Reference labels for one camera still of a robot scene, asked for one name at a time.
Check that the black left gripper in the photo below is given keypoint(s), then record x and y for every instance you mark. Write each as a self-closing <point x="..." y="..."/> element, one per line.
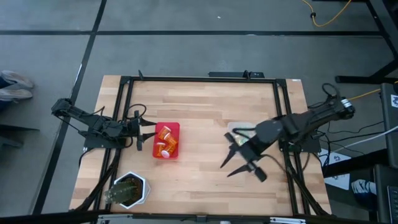
<point x="132" y="127"/>

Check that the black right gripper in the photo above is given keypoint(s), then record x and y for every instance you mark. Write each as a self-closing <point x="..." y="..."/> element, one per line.
<point x="250" y="149"/>

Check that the pink plastic bin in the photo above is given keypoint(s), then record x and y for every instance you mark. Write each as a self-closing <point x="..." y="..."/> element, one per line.
<point x="155" y="137"/>

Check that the orange pill bottle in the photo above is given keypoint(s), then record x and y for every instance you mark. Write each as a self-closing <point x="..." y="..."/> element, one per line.
<point x="164" y="132"/>
<point x="171" y="140"/>

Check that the green pill bottle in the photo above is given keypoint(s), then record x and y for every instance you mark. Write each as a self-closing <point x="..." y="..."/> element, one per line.
<point x="168" y="152"/>

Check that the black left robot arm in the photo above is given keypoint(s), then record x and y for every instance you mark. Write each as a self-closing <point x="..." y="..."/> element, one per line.
<point x="93" y="123"/>

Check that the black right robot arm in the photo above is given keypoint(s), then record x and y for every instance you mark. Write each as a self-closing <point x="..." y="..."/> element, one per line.
<point x="298" y="124"/>

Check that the clear plastic bin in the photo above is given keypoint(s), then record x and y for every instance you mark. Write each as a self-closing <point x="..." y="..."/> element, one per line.
<point x="236" y="127"/>

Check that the white hexagonal plant pot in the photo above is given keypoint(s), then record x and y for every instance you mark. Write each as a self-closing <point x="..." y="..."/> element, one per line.
<point x="146" y="189"/>

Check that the green cactus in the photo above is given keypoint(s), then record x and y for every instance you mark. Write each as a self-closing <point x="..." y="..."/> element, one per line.
<point x="119" y="191"/>

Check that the black power strip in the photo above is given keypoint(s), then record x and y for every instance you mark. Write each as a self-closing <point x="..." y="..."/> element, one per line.
<point x="230" y="74"/>

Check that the white printed floor paper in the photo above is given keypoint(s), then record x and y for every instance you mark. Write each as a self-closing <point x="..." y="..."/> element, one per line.
<point x="339" y="183"/>

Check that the blue white patterned object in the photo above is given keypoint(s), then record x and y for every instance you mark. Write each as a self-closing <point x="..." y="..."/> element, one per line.
<point x="362" y="188"/>

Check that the person's shoe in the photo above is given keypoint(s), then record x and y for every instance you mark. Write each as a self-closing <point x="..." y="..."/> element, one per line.
<point x="17" y="79"/>
<point x="15" y="94"/>

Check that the black desk leg stand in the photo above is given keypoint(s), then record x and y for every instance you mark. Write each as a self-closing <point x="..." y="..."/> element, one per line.
<point x="357" y="79"/>

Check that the dark grey computer case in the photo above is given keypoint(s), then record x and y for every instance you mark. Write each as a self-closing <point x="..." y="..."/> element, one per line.
<point x="390" y="124"/>

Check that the black table frame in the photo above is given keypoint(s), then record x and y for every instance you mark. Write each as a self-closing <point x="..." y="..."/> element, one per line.
<point x="202" y="79"/>

